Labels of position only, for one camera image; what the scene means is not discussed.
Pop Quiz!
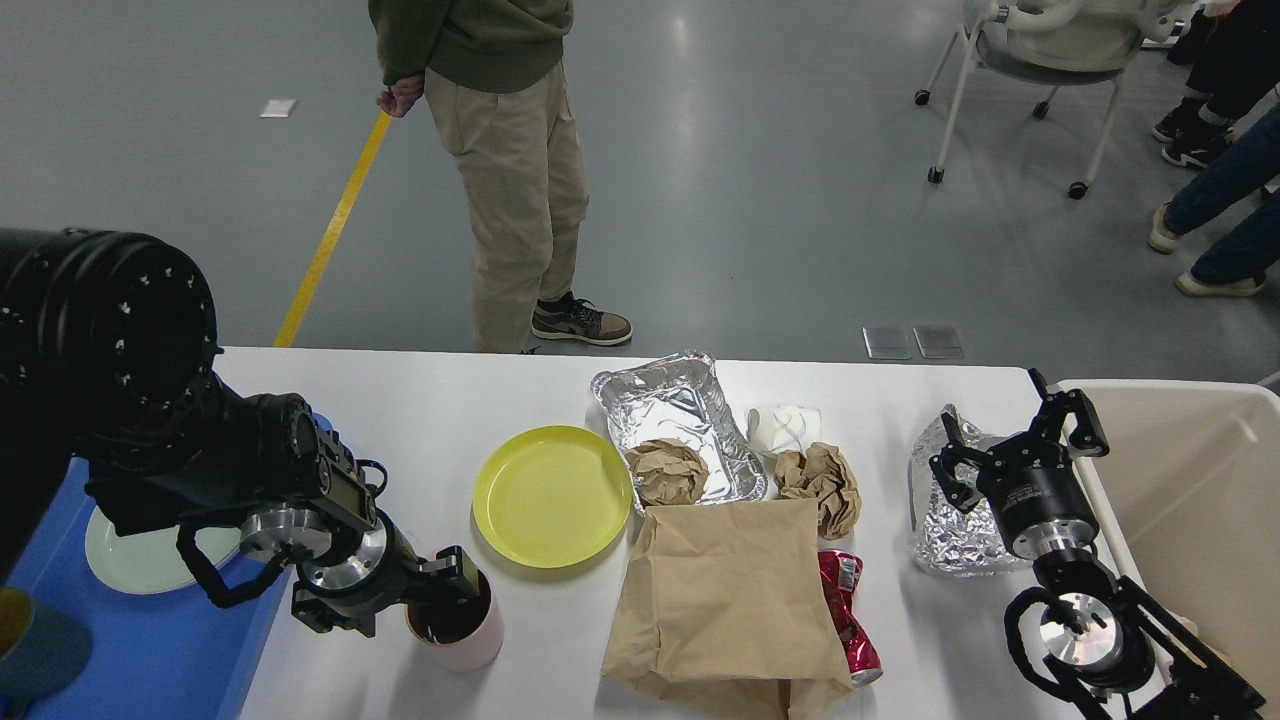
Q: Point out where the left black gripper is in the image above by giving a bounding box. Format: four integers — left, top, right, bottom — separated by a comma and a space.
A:
291, 510, 481, 638

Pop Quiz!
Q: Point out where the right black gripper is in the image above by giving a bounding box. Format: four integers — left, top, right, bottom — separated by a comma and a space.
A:
929, 368, 1110, 559

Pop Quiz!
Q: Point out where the pink mug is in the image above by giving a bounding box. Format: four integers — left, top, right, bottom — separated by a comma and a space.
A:
404, 571, 506, 673

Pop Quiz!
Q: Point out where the yellow plate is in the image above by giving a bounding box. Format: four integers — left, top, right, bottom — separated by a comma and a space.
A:
472, 425, 632, 569

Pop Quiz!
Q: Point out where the dark teal mug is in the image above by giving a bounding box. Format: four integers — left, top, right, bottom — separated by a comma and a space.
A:
1, 587, 93, 700

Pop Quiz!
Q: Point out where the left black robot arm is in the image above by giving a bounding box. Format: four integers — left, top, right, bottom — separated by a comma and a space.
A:
1, 228, 492, 637

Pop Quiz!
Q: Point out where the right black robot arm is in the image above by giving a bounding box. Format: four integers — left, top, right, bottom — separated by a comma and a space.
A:
928, 369, 1265, 719

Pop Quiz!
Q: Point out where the crumpled aluminium foil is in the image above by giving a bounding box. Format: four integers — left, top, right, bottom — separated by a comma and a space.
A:
908, 416, 1030, 577

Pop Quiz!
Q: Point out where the metal floor plate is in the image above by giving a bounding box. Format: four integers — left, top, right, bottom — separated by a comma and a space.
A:
861, 325, 914, 361
913, 325, 965, 360

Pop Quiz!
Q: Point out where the beige plastic bin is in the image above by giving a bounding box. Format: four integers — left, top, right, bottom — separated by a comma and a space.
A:
1074, 379, 1279, 719

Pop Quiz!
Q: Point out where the crumpled brown paper wad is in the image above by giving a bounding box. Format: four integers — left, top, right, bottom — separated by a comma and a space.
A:
774, 442, 863, 541

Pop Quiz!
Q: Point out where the crushed red can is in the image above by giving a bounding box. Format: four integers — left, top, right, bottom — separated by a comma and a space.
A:
818, 550, 883, 688

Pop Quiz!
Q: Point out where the blue plastic tray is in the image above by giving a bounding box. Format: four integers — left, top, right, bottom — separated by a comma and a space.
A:
8, 459, 292, 719

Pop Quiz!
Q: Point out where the light green plate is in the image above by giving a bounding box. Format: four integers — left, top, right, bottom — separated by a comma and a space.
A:
83, 509, 196, 594

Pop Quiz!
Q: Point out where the crumpled brown paper ball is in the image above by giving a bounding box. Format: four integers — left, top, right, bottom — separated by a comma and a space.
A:
623, 438, 710, 507

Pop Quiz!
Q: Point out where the brown paper bag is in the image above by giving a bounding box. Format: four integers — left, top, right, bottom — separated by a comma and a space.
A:
602, 498, 854, 719

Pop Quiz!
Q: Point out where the aluminium foil tray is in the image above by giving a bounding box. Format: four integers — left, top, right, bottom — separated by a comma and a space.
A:
590, 350, 769, 505

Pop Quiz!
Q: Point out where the white office chair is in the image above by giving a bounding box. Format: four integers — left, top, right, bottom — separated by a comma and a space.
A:
914, 1, 1196, 200

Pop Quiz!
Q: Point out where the person in black sneakers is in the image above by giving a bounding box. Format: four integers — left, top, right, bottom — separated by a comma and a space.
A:
1152, 1, 1279, 169

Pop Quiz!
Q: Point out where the person in khaki trousers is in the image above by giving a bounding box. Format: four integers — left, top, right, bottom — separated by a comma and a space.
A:
367, 1, 634, 354

